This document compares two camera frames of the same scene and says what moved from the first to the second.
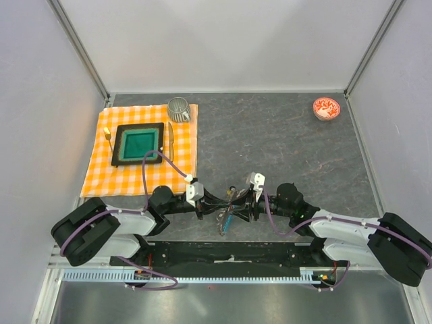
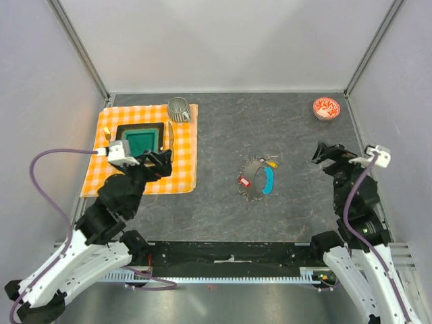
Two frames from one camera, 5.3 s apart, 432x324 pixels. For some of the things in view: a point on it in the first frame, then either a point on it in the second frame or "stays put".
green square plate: x=132 y=141 stays put
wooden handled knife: x=171 y=142 stays put
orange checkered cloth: x=102 y=179 stays put
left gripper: x=209 y=204 -> x=163 y=158
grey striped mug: x=178 y=110 stays put
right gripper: x=252 y=206 -> x=335 y=152
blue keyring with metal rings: x=223 y=219 -> x=260 y=177
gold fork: x=108 y=135 stays put
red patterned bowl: x=325 y=109 stays put
